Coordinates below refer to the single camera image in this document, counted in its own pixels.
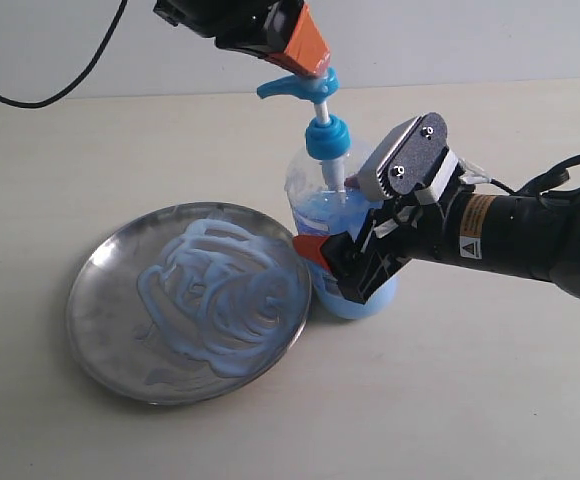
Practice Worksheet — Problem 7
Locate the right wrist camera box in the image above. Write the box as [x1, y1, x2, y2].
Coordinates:
[356, 112, 459, 205]

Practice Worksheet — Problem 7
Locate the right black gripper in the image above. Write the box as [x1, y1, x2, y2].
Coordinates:
[292, 176, 470, 303]

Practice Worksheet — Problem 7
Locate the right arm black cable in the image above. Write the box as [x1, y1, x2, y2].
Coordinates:
[461, 149, 580, 198]

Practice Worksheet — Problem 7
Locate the round steel plate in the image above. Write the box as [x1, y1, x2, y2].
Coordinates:
[65, 201, 312, 406]

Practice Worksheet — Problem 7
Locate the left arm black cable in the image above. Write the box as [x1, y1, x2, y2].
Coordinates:
[0, 0, 130, 109]

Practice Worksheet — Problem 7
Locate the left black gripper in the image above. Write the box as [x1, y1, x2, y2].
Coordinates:
[153, 0, 331, 78]

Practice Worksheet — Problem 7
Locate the blue pump lotion bottle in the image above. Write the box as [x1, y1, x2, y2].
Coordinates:
[256, 66, 400, 320]

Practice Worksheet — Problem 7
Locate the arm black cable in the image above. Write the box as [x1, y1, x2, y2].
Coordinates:
[0, 0, 130, 109]
[461, 149, 580, 198]

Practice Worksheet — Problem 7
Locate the blue soap smear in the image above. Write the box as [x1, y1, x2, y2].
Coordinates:
[137, 218, 311, 378]

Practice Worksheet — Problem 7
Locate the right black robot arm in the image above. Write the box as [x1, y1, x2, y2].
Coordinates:
[293, 185, 580, 304]

